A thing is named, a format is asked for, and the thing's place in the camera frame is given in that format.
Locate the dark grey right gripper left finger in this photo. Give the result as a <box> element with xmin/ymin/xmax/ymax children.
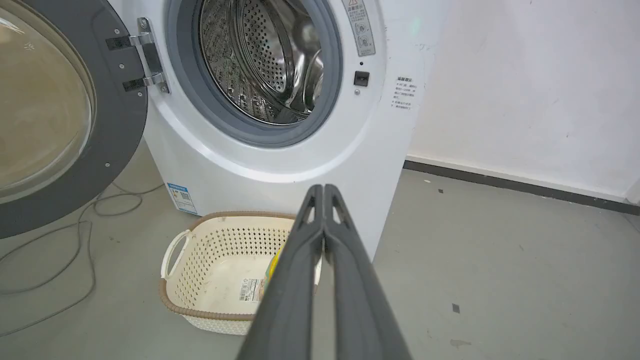
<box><xmin>236</xmin><ymin>184</ymin><xmax>326</xmax><ymax>360</ymax></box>

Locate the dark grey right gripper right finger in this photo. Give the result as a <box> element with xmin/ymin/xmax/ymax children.
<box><xmin>323</xmin><ymin>184</ymin><xmax>413</xmax><ymax>360</ymax></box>

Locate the white front-load washing machine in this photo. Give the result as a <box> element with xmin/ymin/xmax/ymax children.
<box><xmin>107</xmin><ymin>0</ymin><xmax>451</xmax><ymax>263</ymax></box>

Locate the grey round washer door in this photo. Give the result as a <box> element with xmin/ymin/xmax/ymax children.
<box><xmin>0</xmin><ymin>0</ymin><xmax>170</xmax><ymax>240</ymax></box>

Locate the yellow green toy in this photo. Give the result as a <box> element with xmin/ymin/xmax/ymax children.
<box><xmin>264</xmin><ymin>244</ymin><xmax>287</xmax><ymax>296</ymax></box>

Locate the cream perforated laundry basket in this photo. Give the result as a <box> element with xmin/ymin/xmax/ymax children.
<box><xmin>159</xmin><ymin>210</ymin><xmax>323</xmax><ymax>336</ymax></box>

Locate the black skirting board strip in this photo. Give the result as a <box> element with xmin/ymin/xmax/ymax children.
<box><xmin>403</xmin><ymin>160</ymin><xmax>640</xmax><ymax>217</ymax></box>

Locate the thin grey floor cable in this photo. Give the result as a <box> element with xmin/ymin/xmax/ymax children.
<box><xmin>0</xmin><ymin>181</ymin><xmax>167</xmax><ymax>338</ymax></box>

